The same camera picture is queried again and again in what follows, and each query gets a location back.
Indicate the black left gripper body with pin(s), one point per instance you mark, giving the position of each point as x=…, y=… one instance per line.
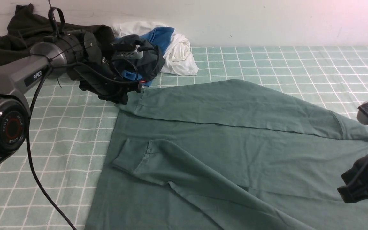
x=97, y=73

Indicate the green long sleeve shirt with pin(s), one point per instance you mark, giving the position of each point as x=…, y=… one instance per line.
x=227, y=155

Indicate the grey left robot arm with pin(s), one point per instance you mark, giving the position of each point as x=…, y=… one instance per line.
x=77, y=53

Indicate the dark grey crumpled garment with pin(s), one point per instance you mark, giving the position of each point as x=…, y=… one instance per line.
x=144, y=69

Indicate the dark olive crumpled garment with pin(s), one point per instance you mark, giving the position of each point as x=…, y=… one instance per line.
x=26, y=29

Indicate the blue crumpled garment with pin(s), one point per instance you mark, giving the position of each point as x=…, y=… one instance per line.
x=160, y=36

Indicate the white crumpled garment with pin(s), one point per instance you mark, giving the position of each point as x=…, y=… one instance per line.
x=179, y=59

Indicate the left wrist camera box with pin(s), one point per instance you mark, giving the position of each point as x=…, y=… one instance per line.
x=126, y=51

